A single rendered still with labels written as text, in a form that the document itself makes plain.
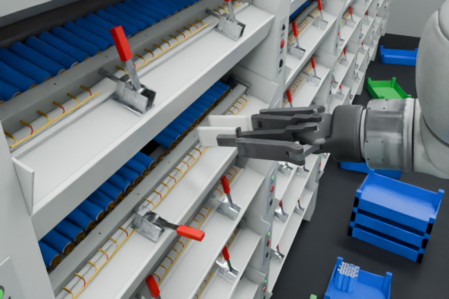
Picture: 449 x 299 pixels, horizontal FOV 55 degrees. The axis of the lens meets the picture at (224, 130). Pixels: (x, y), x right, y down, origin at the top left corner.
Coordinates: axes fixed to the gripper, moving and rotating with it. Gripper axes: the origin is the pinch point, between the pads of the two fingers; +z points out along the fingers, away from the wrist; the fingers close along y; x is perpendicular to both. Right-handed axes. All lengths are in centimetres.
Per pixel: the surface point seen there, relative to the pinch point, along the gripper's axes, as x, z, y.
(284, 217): 61, 16, -54
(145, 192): 3.2, 7.2, 12.5
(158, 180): 3.3, 7.1, 9.3
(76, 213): 1.0, 11.6, 20.6
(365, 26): 44, 13, -215
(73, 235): 2.2, 10.2, 23.2
